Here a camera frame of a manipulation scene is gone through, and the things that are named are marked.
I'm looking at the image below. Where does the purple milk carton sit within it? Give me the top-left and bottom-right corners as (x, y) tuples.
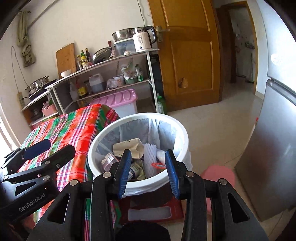
(101, 152), (119, 172)

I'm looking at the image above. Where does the yellow red snack wrapper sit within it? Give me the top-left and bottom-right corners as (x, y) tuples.
(130, 159), (146, 181)

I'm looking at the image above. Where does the beige paper bag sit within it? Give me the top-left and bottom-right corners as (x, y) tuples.
(113, 138), (144, 159)

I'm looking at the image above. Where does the white foam net sleeve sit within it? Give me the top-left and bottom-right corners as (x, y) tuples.
(143, 144), (159, 178)

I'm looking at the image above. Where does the clear plastic bag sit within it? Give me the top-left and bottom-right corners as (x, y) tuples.
(156, 149), (166, 166)

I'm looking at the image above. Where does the white blue label bottle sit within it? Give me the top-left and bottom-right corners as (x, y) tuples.
(127, 166), (140, 181)

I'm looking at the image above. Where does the clear cup red lid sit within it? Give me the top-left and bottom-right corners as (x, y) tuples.
(151, 162), (166, 170)

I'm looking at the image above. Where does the white round trash bin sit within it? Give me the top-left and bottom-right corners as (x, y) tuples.
(87, 112), (193, 197)

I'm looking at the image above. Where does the red green plaid tablecloth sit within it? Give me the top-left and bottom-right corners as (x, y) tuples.
(20, 104), (119, 240)

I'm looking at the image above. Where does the pink plastic basket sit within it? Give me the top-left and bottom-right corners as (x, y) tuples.
(42, 104), (57, 116)

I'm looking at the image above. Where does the pink plastic stool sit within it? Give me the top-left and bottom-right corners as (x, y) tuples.
(200, 164), (236, 215)

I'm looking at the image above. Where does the silver refrigerator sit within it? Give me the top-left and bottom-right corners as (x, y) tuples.
(235, 1), (295, 221)

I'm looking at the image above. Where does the white power strip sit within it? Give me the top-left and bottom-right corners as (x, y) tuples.
(17, 92), (26, 109)

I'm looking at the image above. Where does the dark sauce bottle yellow label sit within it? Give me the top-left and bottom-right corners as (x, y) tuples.
(76, 82), (88, 98)

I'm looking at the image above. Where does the steel steamer pot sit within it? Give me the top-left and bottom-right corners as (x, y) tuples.
(25, 75), (49, 95)

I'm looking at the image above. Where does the pink lid storage box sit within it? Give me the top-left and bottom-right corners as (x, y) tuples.
(90, 89), (138, 118)

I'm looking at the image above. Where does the clear oil jug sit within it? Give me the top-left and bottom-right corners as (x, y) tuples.
(89, 73), (106, 93)

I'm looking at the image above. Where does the white bowl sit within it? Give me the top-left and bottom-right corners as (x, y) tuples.
(60, 69), (71, 78)

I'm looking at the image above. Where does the white metal shelf rack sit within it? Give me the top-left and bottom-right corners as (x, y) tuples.
(21, 49), (156, 128)

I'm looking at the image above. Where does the wooden cutting board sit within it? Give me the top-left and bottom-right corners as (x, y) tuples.
(56, 43), (77, 79)

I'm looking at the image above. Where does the steel pan lid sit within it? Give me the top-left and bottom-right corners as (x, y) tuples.
(92, 47), (111, 64)

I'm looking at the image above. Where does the green glass bottle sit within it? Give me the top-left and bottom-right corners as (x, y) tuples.
(157, 93), (168, 114)

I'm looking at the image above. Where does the hanging green cloth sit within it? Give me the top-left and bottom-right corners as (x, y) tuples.
(16, 11), (36, 67)

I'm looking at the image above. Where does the clear plastic container box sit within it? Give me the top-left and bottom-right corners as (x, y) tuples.
(114, 38), (136, 56)

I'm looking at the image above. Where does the steel mixing bowl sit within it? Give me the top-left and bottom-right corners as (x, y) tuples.
(111, 28), (133, 42)

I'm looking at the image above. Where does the white electric kettle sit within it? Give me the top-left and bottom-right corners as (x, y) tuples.
(133, 26), (157, 52)

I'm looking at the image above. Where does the wooden door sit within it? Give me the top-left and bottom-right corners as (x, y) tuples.
(149, 0), (221, 111)

